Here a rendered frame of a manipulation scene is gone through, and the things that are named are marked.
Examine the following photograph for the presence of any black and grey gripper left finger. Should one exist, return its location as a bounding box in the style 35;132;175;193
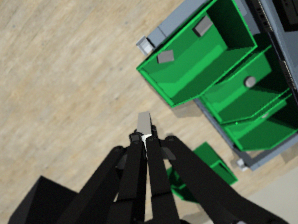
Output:
55;112;148;224

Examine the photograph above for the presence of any green open-front bin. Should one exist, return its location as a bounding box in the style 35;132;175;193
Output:
167;141;238;204
219;89;298;151
197;33;289;123
138;0;257;106

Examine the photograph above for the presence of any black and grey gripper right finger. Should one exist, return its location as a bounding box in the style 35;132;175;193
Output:
144;111;289;224

